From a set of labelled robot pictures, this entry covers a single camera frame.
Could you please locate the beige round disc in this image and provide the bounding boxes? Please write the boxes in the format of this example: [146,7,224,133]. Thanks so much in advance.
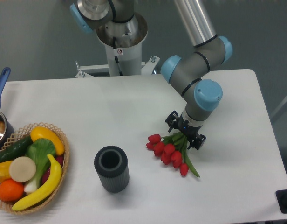
[9,156,36,182]

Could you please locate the woven wicker basket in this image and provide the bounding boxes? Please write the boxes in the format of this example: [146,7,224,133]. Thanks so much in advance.
[0,122,70,215]

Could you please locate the green bok choy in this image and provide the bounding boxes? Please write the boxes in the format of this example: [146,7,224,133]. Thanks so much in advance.
[24,138,56,194]

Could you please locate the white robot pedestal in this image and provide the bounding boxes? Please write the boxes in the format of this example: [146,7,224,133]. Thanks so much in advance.
[96,13,148,76]

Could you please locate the dark grey ribbed vase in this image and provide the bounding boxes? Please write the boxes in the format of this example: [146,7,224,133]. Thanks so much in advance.
[94,146,130,193]

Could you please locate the yellow squash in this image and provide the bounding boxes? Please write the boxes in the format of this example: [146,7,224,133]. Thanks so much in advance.
[30,126,65,156]

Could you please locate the yellow bell pepper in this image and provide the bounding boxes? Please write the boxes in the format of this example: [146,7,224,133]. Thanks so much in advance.
[0,161,13,182]

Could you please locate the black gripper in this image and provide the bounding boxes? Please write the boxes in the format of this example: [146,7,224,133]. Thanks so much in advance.
[165,111,206,150]

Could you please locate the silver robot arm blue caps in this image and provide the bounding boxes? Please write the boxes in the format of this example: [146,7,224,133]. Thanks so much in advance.
[70,0,232,149]

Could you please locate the yellow banana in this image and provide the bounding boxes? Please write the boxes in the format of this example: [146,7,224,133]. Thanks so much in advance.
[12,154,62,211]

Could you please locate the red vegetable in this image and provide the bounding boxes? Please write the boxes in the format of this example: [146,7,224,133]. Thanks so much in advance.
[41,155,64,185]

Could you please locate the orange fruit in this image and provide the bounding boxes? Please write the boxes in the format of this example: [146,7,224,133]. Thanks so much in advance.
[0,179,24,202]

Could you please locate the white metal base frame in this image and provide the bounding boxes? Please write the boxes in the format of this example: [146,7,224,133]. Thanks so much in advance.
[75,56,160,78]

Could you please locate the black cable on pedestal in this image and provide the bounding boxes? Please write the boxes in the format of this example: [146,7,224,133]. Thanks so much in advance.
[112,36,123,77]

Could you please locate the red tulip bouquet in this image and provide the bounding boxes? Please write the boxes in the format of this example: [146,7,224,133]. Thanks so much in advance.
[146,132,200,177]

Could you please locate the white furniture leg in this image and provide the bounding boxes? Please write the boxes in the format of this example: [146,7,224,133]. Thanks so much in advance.
[270,95,287,123]

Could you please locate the blue handled saucepan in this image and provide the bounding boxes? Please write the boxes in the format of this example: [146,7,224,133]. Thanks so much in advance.
[0,67,14,150]

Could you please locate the green cucumber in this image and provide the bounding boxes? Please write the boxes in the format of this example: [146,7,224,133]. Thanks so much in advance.
[0,135,33,163]

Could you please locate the black device at edge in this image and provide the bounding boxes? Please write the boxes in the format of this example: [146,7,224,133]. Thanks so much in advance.
[275,189,287,214]

